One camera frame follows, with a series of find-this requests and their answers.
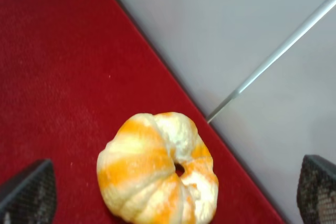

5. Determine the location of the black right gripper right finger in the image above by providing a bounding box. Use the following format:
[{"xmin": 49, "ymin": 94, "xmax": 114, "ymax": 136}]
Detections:
[{"xmin": 297, "ymin": 155, "xmax": 335, "ymax": 223}]

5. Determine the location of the peeled orange toy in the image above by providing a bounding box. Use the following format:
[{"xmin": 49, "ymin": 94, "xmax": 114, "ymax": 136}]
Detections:
[{"xmin": 97, "ymin": 112, "xmax": 219, "ymax": 223}]

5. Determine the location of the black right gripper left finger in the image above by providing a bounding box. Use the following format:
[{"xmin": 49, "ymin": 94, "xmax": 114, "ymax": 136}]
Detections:
[{"xmin": 1, "ymin": 159, "xmax": 57, "ymax": 223}]

